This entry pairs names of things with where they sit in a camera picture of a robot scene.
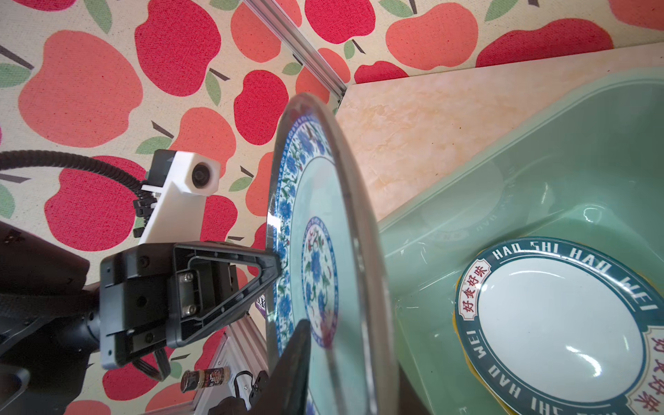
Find mint green plastic bin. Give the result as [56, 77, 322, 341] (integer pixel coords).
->
[380, 68, 663, 414]

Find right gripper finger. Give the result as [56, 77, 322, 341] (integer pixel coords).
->
[209, 319, 311, 414]

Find dark cylindrical can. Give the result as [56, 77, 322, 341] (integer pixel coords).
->
[180, 367, 232, 394]

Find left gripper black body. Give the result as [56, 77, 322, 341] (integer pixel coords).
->
[98, 241, 229, 370]

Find left aluminium frame post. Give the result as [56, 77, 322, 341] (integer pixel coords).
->
[244, 0, 348, 104]

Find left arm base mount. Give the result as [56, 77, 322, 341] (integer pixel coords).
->
[233, 370, 270, 409]

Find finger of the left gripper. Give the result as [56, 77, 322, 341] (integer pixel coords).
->
[166, 242, 280, 349]

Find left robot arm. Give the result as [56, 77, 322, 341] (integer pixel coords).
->
[1, 150, 279, 414]

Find small dark patterned plate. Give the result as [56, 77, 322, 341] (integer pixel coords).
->
[266, 93, 399, 414]

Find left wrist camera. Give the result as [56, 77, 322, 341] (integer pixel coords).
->
[139, 150, 221, 244]

